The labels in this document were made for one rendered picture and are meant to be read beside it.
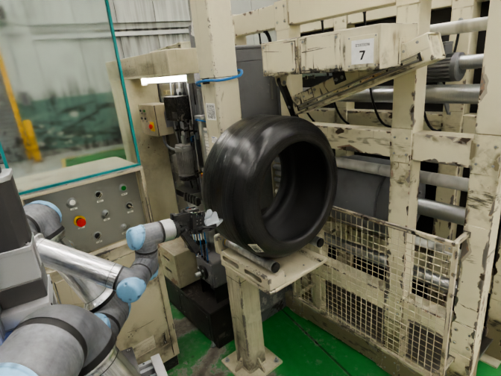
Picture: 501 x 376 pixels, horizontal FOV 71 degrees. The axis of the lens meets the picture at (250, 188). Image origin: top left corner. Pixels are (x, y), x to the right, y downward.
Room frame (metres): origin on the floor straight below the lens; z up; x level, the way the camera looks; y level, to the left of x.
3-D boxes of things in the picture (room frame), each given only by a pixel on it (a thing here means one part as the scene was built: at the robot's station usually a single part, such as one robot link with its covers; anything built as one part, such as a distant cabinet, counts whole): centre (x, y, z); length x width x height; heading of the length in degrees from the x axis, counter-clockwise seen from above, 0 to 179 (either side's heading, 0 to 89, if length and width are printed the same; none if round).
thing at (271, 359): (1.67, 0.09, 0.02); 0.27 x 0.27 x 0.04; 37
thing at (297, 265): (1.48, -0.08, 0.80); 0.37 x 0.36 x 0.02; 127
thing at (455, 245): (1.50, -0.48, 0.65); 0.90 x 0.02 x 0.70; 37
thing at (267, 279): (1.39, 0.03, 0.83); 0.36 x 0.09 x 0.06; 37
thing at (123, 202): (1.69, 0.86, 0.63); 0.56 x 0.41 x 1.27; 127
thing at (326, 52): (1.56, -0.39, 1.71); 0.61 x 0.25 x 0.15; 37
